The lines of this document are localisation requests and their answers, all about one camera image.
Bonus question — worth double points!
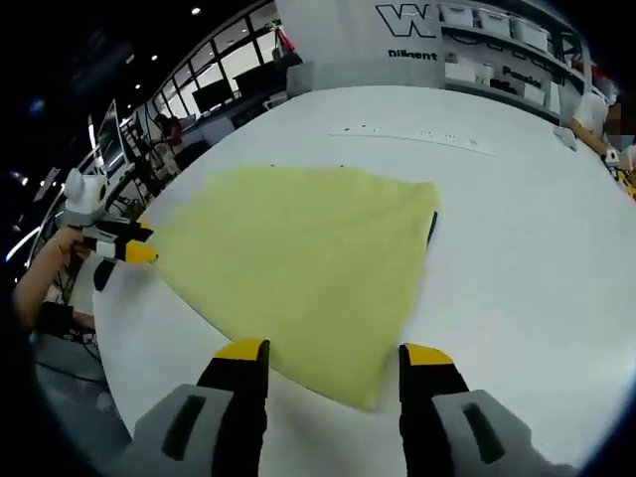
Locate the large desktop monitor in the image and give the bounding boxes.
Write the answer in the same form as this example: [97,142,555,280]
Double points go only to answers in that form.
[93,98,128,175]

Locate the white shelf rack with bins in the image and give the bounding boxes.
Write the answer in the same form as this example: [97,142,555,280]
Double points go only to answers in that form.
[439,0,597,125]

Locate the yellow garment with blue sleeves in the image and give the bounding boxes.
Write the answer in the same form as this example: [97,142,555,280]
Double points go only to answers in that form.
[141,166,442,412]

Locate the black monitor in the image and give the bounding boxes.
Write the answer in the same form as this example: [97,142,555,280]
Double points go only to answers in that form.
[191,81,235,115]
[233,62,279,95]

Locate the person's left hand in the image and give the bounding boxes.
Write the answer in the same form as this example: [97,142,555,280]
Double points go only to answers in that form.
[50,236,94,272]

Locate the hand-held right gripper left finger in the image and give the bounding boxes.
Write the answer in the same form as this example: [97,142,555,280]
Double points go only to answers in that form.
[118,337,272,477]

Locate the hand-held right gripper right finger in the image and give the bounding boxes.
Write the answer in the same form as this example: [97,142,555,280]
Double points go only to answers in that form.
[397,342,570,477]

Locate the white lettered wall panel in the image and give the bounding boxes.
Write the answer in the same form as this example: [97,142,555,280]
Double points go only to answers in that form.
[272,0,448,90]

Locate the light grey cabinet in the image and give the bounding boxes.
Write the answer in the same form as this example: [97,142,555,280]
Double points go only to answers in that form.
[285,62,317,98]

